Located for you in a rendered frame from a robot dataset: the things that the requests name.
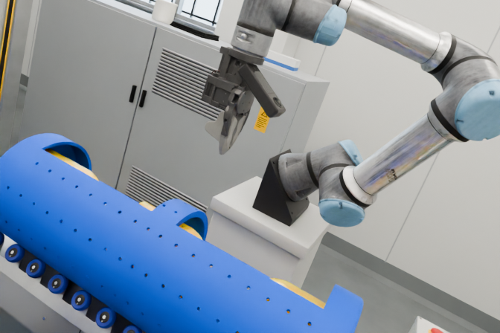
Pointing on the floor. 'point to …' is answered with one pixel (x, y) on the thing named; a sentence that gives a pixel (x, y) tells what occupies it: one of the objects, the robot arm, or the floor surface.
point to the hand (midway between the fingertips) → (226, 149)
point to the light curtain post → (15, 40)
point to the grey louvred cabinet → (151, 101)
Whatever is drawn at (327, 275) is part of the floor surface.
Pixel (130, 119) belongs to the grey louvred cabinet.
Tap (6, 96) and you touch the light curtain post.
